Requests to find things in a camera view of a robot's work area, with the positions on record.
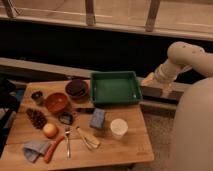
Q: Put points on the dark brown bowl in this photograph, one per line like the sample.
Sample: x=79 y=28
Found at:
x=77 y=89

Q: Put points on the wooden board table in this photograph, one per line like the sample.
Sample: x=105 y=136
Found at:
x=133 y=147

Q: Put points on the small dark dish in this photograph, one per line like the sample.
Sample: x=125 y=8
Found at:
x=66 y=118

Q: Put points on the wooden tongs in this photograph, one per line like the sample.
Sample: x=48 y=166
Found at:
x=89 y=139

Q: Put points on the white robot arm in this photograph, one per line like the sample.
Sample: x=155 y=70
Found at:
x=192 y=135

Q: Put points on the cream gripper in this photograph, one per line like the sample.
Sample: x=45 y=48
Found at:
x=162 y=79

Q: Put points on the white plastic cup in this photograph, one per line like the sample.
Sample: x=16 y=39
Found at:
x=118 y=127

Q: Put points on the dark grape bunch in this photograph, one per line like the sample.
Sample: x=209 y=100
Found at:
x=36 y=117

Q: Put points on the green plastic tray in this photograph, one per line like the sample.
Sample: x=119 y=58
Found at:
x=114 y=88

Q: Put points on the blue sponge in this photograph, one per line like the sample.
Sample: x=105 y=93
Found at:
x=98 y=118

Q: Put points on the orange bowl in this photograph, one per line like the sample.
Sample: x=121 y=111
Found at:
x=56 y=102

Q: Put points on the small metal cup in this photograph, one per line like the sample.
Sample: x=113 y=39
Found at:
x=38 y=97

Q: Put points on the orange carrot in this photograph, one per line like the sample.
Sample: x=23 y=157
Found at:
x=50 y=151

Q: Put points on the apple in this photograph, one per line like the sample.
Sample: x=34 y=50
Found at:
x=50 y=130

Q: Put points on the grey cloth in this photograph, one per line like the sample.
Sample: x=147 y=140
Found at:
x=32 y=150

